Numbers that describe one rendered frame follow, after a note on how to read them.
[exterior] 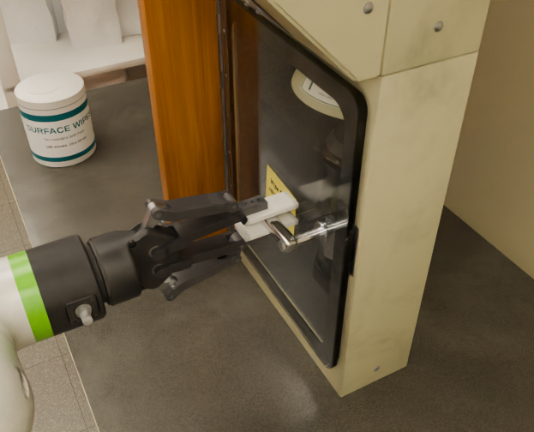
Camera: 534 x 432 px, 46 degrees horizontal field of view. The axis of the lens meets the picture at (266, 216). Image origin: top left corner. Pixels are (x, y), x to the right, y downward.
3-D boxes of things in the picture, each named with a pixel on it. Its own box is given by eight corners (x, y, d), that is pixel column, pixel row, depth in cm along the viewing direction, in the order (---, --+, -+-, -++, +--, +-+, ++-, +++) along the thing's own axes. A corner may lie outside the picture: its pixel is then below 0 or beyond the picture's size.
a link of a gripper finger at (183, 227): (142, 243, 69) (139, 233, 68) (233, 205, 72) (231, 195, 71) (154, 263, 66) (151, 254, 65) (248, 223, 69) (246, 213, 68)
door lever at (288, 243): (287, 203, 77) (287, 186, 75) (328, 247, 70) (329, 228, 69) (248, 216, 75) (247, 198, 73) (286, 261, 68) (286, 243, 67)
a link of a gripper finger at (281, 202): (233, 213, 72) (232, 207, 72) (285, 195, 75) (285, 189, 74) (244, 226, 70) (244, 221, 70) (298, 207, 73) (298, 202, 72)
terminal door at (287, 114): (236, 235, 102) (225, -12, 76) (336, 373, 81) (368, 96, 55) (231, 237, 101) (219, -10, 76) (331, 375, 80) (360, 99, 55)
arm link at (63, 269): (17, 228, 64) (39, 292, 70) (42, 299, 56) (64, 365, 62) (75, 211, 67) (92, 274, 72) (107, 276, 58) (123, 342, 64)
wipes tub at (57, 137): (87, 128, 137) (74, 64, 127) (105, 157, 128) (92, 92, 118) (26, 143, 132) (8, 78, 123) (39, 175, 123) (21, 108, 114)
